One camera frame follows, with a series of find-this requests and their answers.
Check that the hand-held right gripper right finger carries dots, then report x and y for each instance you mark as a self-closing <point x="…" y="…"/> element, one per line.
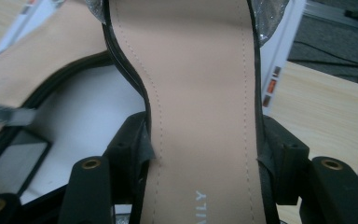
<point x="287" y="158"/>

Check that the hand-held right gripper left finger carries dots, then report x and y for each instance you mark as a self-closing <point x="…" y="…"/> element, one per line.
<point x="127" y="146"/>

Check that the white two-tier shoe rack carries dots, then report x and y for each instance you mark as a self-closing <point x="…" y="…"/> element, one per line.
<point x="84" y="109"/>

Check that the metal floor rail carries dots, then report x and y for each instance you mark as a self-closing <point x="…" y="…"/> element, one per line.
<point x="338" y="15"/>

